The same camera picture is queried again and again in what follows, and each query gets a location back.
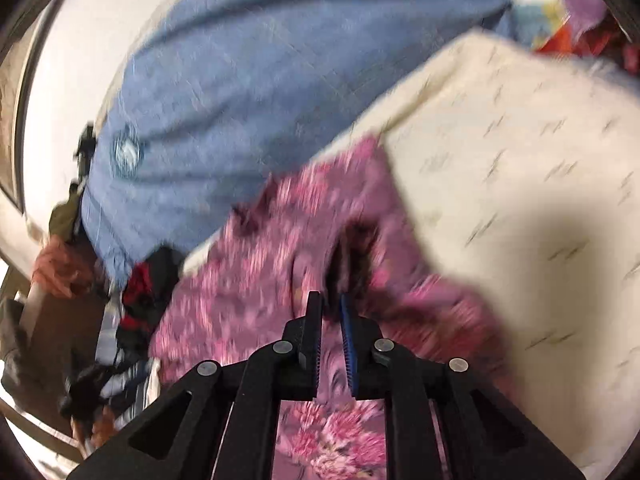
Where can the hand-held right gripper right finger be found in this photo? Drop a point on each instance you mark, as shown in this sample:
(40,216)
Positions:
(350,350)

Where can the blue denim cloth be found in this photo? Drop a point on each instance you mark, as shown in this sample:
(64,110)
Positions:
(260,85)

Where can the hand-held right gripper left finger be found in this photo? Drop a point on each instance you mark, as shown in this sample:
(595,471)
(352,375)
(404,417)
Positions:
(312,340)

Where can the cream printed bed sheet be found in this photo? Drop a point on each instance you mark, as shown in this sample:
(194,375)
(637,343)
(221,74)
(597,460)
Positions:
(525,185)

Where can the olive green cloth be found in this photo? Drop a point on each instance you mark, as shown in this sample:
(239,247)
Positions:
(67,220)

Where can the blue white striped cloth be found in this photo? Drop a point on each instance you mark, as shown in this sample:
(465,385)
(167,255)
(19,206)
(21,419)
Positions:
(127,380)

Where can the pink floral garment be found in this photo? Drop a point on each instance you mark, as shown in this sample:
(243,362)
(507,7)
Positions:
(260,270)

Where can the white colourful printed cloth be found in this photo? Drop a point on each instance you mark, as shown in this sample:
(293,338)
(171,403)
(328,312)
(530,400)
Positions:
(535,7)

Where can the red orange cloth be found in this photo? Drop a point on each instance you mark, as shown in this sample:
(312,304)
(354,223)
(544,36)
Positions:
(580,45)

